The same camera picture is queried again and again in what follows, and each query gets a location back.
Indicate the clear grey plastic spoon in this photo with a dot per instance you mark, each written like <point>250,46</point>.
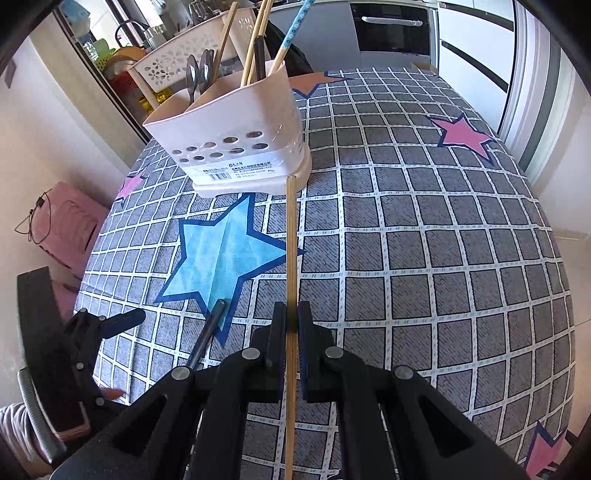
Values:
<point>191,76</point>

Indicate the bamboo chopstick in holder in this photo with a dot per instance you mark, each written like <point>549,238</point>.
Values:
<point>224,39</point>

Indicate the black oven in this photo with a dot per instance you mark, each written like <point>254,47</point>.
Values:
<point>384,27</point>

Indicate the white perforated basket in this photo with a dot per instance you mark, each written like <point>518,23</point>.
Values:
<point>165,66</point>

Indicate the left hand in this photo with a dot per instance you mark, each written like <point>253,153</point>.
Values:
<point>112,394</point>

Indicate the grey checkered star tablecloth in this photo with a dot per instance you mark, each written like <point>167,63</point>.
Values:
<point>423,245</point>

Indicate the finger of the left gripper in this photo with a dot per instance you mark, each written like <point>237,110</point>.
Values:
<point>122,322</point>

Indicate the pink chair cushion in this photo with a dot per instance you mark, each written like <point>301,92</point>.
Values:
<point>65,223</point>

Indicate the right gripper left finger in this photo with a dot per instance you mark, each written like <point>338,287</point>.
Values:
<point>270,340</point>

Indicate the long bamboo chopstick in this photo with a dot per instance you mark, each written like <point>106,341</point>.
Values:
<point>291,334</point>

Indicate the blue patterned chopstick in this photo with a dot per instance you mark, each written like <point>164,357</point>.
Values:
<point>291,33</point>

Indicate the white plastic utensil holder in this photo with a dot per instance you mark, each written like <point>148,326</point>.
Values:
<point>234,138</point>

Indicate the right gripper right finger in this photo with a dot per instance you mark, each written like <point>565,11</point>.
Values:
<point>317,384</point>

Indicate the black chopstick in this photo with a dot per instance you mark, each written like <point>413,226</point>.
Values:
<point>206,334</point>

